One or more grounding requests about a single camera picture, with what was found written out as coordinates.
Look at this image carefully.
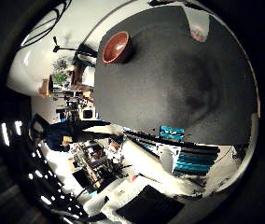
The translucent white plastic cup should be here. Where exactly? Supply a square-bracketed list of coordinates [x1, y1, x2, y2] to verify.
[183, 6, 211, 44]

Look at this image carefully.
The teal and black rack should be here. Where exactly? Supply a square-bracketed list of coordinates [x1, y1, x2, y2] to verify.
[157, 125, 220, 176]

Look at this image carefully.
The small black monitor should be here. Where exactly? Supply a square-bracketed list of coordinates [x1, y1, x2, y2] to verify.
[81, 108, 94, 120]

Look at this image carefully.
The person in dark blue clothes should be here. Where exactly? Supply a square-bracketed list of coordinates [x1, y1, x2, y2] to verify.
[29, 113, 124, 153]

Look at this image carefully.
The red-brown bowl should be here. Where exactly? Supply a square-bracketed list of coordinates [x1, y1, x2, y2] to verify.
[102, 31, 133, 64]

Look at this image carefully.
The green potted plant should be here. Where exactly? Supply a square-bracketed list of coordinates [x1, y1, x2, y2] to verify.
[51, 57, 70, 87]

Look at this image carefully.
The black camera tripod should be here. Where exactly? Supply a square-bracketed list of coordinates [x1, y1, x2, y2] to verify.
[51, 35, 98, 59]

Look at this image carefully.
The black cable loop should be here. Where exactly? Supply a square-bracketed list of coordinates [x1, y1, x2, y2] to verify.
[20, 0, 73, 48]

